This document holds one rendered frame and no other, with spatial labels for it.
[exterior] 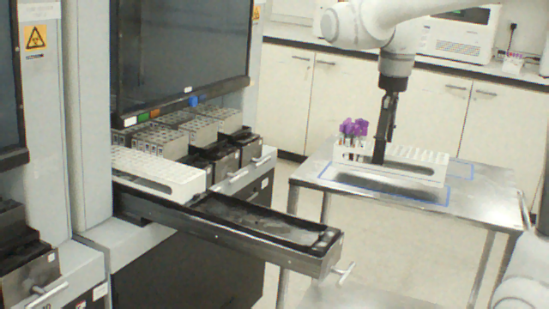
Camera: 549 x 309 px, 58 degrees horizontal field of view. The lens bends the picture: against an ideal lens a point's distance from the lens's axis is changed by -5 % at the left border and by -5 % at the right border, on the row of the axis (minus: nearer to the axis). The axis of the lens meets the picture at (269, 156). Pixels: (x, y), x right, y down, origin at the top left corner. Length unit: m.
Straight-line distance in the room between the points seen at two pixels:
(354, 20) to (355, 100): 2.31
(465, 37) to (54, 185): 2.61
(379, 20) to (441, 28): 2.14
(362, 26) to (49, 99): 0.66
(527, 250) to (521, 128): 2.42
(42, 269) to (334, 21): 0.78
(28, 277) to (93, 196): 0.28
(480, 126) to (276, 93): 1.38
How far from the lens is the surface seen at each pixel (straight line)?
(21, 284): 1.04
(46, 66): 1.06
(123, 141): 1.46
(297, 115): 3.61
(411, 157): 1.36
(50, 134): 1.10
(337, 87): 3.47
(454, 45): 3.26
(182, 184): 1.18
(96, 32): 1.14
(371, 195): 1.33
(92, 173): 1.21
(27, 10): 1.02
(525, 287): 0.88
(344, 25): 1.14
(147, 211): 1.25
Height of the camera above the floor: 1.35
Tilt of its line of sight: 21 degrees down
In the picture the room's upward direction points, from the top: 5 degrees clockwise
